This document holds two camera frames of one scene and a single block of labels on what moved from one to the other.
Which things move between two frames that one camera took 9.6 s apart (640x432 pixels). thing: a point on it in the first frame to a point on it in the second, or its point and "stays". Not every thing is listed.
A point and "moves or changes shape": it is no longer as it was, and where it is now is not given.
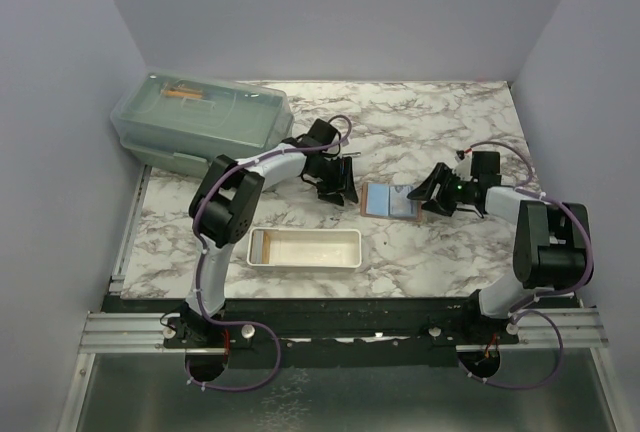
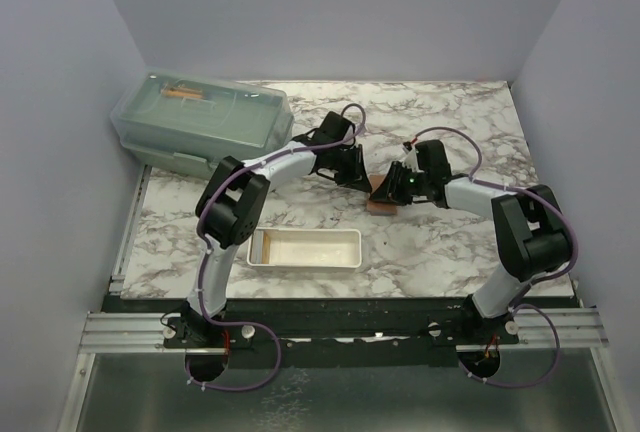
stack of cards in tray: (260, 247) stays
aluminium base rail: (538, 330) stays
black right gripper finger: (434, 185) to (390, 188)
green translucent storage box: (181, 124) stays
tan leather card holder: (389, 201) moves or changes shape
